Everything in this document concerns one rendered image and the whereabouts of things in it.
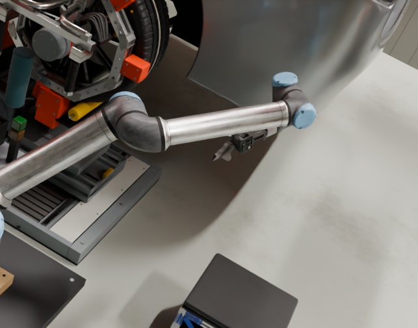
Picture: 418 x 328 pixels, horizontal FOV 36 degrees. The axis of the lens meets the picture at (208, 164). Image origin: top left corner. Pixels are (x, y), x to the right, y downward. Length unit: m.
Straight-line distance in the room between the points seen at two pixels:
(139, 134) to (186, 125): 0.15
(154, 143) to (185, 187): 1.52
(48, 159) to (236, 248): 1.42
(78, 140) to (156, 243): 1.11
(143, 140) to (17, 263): 0.73
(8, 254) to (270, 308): 1.03
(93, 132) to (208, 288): 0.81
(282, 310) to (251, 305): 0.13
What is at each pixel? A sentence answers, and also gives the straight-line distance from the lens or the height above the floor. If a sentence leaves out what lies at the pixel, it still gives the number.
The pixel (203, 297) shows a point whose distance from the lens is 2.53.
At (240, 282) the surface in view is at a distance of 2.66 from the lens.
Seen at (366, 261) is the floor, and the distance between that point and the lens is 3.73.
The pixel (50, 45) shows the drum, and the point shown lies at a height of 0.86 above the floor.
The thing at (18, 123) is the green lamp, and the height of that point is 0.66.
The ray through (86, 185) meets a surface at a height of 0.15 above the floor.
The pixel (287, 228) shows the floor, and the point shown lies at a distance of 3.62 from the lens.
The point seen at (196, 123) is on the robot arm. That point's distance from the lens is 2.09.
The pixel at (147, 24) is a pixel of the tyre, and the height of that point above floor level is 1.02.
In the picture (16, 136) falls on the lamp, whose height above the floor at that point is 0.59.
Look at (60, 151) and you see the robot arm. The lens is 2.19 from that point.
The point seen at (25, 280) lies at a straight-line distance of 2.43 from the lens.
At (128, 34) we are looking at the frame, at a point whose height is 0.98.
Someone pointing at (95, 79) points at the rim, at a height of 0.64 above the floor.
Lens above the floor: 2.12
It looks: 34 degrees down
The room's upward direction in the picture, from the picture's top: 24 degrees clockwise
